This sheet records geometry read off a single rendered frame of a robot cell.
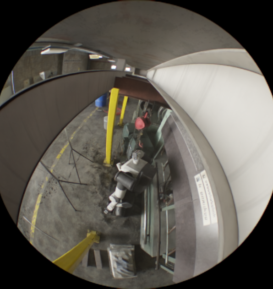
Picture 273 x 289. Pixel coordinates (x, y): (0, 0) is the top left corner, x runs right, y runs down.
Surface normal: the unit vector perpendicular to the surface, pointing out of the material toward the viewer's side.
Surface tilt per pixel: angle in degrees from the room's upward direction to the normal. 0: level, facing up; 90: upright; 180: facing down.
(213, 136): 90
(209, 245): 78
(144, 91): 90
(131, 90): 90
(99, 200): 0
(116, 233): 0
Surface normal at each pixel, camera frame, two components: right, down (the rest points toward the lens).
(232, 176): -0.97, -0.22
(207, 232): -0.89, -0.35
